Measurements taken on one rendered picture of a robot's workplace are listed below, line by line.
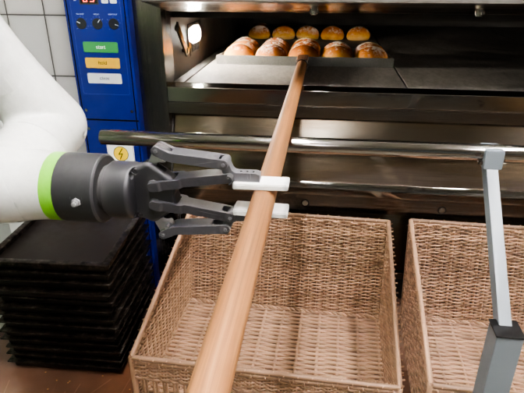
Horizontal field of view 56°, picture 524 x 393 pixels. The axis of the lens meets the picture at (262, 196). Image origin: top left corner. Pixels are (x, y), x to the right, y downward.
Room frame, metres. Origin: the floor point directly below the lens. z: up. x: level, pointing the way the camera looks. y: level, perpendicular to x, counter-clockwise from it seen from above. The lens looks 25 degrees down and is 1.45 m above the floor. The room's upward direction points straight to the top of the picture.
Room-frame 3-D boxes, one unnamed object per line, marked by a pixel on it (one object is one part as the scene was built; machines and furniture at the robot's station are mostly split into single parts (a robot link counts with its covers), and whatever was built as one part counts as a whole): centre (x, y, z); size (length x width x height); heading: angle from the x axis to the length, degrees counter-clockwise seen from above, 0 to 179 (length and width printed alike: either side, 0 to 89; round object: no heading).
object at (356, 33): (2.18, -0.41, 1.21); 0.10 x 0.07 x 0.05; 88
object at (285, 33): (2.22, -0.09, 1.21); 0.10 x 0.07 x 0.05; 81
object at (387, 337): (0.97, -0.03, 0.72); 0.56 x 0.49 x 0.28; 81
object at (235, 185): (0.58, 0.00, 1.21); 0.07 x 0.03 x 0.01; 83
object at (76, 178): (0.61, 0.23, 1.19); 0.12 x 0.06 x 0.09; 173
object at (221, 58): (1.75, -0.15, 1.20); 0.55 x 0.36 x 0.03; 83
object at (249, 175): (0.58, 0.03, 1.23); 0.05 x 0.01 x 0.03; 83
